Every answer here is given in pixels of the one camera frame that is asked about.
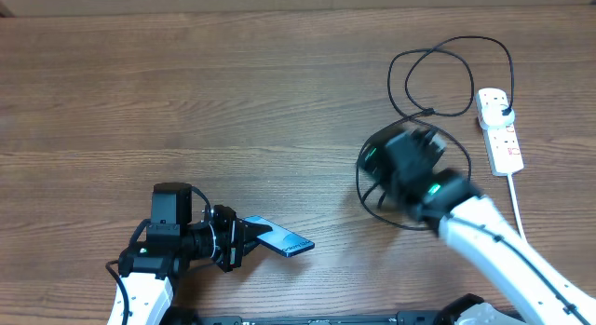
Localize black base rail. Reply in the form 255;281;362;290
162;310;527;325

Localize black USB charging cable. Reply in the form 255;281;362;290
355;34;516;232

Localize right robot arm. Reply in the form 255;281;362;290
357;125;595;324

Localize white charger adapter plug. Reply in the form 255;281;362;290
479;105;515;130

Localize white power strip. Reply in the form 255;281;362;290
475;88;524;176

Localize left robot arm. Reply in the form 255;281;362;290
106;183;273;325

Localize blue Galaxy smartphone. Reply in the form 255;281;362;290
245;216;315;258

